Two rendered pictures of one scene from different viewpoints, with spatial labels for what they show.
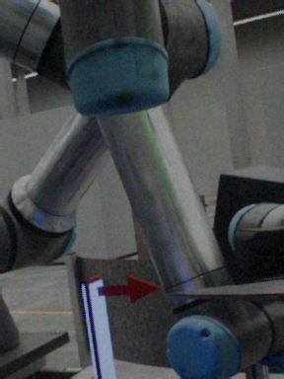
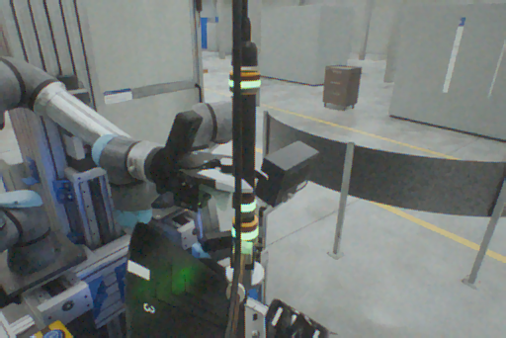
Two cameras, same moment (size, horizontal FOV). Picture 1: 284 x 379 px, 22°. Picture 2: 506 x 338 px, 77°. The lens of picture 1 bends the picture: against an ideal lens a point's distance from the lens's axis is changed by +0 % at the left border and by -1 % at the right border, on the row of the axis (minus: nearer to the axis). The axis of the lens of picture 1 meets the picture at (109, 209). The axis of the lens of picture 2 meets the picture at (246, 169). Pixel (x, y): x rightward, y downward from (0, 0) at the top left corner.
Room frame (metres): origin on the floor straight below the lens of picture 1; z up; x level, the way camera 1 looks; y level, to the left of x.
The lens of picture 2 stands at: (0.05, -0.41, 1.72)
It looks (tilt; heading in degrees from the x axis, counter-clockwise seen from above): 24 degrees down; 15
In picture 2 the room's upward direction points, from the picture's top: straight up
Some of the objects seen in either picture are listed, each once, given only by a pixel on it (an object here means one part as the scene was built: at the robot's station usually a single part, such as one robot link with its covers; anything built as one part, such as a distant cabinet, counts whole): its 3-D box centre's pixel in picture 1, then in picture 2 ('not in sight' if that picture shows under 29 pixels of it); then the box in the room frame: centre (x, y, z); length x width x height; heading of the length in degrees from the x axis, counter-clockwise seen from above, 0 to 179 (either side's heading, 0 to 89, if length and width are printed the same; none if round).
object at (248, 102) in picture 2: not in sight; (244, 160); (0.49, -0.29, 1.53); 0.03 x 0.03 x 0.21
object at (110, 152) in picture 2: not in sight; (123, 156); (0.56, -0.02, 1.48); 0.11 x 0.08 x 0.09; 74
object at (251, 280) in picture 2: not in sight; (244, 259); (0.48, -0.29, 1.34); 0.09 x 0.07 x 0.10; 10
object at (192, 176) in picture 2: not in sight; (201, 175); (0.48, -0.22, 1.50); 0.09 x 0.05 x 0.02; 64
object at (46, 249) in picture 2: not in sight; (32, 244); (0.67, 0.45, 1.09); 0.15 x 0.15 x 0.10
